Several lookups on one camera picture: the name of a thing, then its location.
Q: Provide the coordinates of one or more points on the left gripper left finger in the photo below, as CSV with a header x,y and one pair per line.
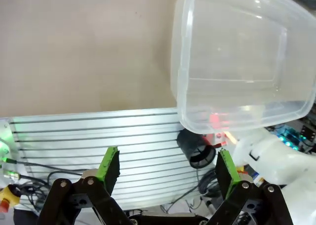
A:
x,y
108,170

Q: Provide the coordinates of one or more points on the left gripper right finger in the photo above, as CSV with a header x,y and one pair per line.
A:
x,y
225,173

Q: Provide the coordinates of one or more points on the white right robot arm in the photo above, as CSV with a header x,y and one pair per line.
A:
x,y
276,158

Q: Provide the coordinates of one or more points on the red lit device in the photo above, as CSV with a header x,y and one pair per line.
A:
x,y
221,138

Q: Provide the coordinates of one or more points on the black cylindrical cap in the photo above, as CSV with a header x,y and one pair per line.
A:
x,y
190,143

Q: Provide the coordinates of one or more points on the electronics board with lights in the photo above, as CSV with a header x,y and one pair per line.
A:
x,y
293,136

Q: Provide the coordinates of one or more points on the yellow red emergency stop button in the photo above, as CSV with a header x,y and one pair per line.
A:
x,y
8,198

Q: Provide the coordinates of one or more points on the clear plastic container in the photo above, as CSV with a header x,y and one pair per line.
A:
x,y
234,49

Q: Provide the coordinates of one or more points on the slotted aluminium base plate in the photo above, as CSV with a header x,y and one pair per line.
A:
x,y
74,136

